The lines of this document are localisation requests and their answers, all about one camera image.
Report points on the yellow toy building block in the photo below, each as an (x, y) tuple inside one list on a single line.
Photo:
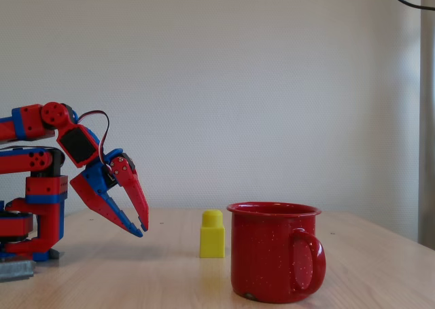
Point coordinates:
[(212, 241)]

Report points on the red speckled enamel mug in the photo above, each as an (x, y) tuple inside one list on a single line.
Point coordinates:
[(261, 254)]

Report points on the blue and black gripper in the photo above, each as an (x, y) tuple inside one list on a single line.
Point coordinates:
[(97, 177)]

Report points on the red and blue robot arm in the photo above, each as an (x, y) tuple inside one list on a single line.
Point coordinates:
[(37, 186)]

